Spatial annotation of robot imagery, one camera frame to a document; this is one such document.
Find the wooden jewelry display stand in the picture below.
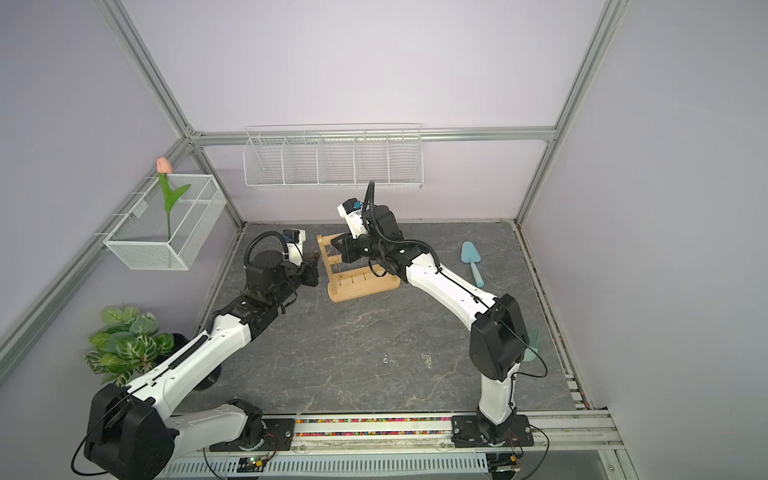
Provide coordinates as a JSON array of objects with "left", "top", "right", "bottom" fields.
[{"left": 317, "top": 234, "right": 401, "bottom": 303}]

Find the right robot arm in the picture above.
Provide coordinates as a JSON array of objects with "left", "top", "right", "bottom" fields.
[{"left": 332, "top": 198, "right": 528, "bottom": 426}]

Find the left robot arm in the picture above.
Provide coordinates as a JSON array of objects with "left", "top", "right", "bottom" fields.
[{"left": 75, "top": 229, "right": 320, "bottom": 479}]

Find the teal garden trowel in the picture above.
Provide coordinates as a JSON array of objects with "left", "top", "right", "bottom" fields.
[{"left": 460, "top": 241, "right": 485, "bottom": 288}]

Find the pink artificial tulip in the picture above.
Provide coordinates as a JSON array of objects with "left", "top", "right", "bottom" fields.
[{"left": 156, "top": 157, "right": 191, "bottom": 241}]

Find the green leafy artificial plant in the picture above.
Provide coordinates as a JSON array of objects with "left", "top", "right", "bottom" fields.
[{"left": 84, "top": 305, "right": 177, "bottom": 386}]

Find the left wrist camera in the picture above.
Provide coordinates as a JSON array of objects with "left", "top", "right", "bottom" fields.
[{"left": 282, "top": 229, "right": 306, "bottom": 266}]

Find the white wire wall shelf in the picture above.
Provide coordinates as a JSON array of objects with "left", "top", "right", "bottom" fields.
[{"left": 242, "top": 123, "right": 424, "bottom": 189}]

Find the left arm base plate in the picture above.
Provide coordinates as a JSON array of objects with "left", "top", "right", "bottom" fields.
[{"left": 209, "top": 417, "right": 296, "bottom": 452}]

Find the white mesh wall basket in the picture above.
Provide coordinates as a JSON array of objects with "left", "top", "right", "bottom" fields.
[{"left": 103, "top": 174, "right": 227, "bottom": 271}]

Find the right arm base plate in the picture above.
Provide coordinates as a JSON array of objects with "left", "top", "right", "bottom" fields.
[{"left": 451, "top": 413, "right": 534, "bottom": 448}]

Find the white slotted cable duct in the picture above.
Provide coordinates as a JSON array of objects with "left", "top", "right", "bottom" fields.
[{"left": 158, "top": 452, "right": 490, "bottom": 479}]

